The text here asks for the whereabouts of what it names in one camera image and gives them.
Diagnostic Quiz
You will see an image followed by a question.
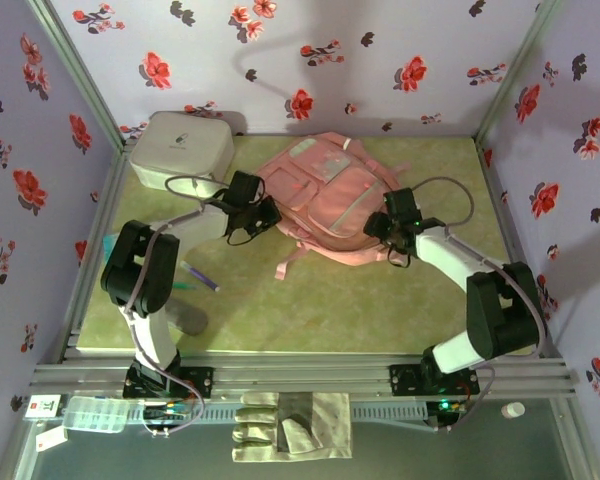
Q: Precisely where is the pink school backpack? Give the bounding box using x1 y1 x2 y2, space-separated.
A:
254 132 412 281

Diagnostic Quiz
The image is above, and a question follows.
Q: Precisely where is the purple pen with clear cap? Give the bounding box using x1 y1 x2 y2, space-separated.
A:
179 260 221 293

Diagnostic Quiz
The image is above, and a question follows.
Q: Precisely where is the white zippered storage case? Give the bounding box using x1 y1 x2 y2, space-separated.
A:
128 110 234 196

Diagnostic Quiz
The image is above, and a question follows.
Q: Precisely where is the small circuit board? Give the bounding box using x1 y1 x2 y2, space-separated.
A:
142 402 194 424
426 398 470 432

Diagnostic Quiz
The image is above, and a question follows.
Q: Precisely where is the beige work glove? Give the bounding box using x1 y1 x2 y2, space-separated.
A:
231 391 354 464

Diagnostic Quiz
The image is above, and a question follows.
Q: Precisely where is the clear plastic organiser box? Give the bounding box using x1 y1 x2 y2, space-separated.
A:
62 395 131 435

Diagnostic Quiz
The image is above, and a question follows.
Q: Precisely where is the white red printed card box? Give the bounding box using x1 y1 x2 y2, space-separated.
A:
27 394 61 419

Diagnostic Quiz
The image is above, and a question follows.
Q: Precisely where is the white paper tag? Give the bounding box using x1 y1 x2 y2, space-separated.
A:
34 427 69 454

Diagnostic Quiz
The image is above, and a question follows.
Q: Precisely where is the grey right arm cable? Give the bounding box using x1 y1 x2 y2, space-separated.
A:
410 176 549 434

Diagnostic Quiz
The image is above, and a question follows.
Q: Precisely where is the aluminium side rail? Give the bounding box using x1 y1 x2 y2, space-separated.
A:
474 139 569 361
57 142 134 362

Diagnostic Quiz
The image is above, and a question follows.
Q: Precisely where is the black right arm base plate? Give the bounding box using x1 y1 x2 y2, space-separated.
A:
388 363 481 397

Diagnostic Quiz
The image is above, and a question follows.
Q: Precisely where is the long aluminium base rail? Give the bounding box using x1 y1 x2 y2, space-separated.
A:
28 352 579 401

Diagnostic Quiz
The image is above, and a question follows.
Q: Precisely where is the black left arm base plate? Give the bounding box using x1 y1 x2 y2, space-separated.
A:
122 364 215 400

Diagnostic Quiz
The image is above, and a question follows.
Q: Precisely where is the grey slotted cable duct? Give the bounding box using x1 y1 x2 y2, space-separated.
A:
129 402 429 426

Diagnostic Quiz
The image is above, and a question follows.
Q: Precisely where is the aluminium corner post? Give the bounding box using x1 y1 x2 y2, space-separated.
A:
473 0 567 147
25 0 131 151

